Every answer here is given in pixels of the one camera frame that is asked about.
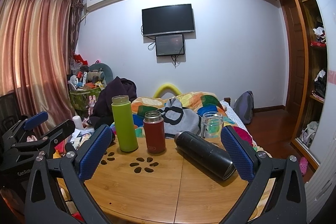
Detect black thermos cup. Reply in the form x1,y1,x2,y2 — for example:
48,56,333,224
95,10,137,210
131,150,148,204
175,131,236,180

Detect black chair back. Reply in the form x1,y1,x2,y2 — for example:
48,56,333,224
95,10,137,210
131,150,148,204
0,93,21,130

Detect yellow foam tube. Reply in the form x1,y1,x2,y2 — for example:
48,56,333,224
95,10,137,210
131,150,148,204
153,84,181,98

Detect clear glass jar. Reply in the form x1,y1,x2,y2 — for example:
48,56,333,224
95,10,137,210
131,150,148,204
201,112,224,147

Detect green thermos cup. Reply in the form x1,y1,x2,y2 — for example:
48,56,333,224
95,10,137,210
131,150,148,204
111,95,139,153

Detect pink slipper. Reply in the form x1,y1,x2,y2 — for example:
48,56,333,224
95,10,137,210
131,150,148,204
299,156,308,176

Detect grey and black garment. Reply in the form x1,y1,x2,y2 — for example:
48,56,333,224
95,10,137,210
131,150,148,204
155,97,202,135

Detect dark purple jacket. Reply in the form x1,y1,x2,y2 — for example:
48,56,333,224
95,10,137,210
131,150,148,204
91,76,137,130

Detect grey-green plush toy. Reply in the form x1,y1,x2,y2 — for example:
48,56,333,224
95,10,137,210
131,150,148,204
88,63,114,83

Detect pink curtain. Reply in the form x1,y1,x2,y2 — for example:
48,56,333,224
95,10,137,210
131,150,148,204
0,0,84,135

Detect small black monitor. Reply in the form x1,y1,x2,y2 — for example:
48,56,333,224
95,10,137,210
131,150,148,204
155,33,186,57

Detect black wall television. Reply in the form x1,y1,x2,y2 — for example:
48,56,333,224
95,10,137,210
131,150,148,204
142,4,195,37

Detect black monitor cable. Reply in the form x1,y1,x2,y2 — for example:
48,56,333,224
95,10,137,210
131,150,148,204
171,55,184,67

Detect red thermos cup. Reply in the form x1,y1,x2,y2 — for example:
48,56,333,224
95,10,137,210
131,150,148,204
143,110,166,154

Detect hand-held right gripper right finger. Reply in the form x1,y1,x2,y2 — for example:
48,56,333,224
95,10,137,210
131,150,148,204
218,125,308,224

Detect green storage basket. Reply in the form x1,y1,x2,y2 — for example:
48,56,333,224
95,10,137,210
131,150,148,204
69,88,103,111

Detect white patterned mattress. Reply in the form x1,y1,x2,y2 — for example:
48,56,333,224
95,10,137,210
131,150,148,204
220,100,253,141

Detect pink bunny toy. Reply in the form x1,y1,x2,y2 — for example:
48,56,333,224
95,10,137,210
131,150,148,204
88,95,97,115

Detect grey backpack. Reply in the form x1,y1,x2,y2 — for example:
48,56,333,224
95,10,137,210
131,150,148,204
233,91,255,124

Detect wooden door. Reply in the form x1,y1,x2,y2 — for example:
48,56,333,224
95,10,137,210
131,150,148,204
280,0,307,119

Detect colourful patchwork blanket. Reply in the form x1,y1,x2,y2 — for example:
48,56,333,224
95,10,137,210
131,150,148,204
110,92,254,148

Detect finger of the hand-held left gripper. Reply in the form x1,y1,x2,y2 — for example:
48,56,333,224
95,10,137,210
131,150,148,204
12,119,76,155
1,111,49,146

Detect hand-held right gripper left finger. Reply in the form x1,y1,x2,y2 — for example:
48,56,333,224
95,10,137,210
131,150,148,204
24,124,116,224

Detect wooden wardrobe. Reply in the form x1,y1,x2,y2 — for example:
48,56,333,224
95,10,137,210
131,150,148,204
278,0,336,185

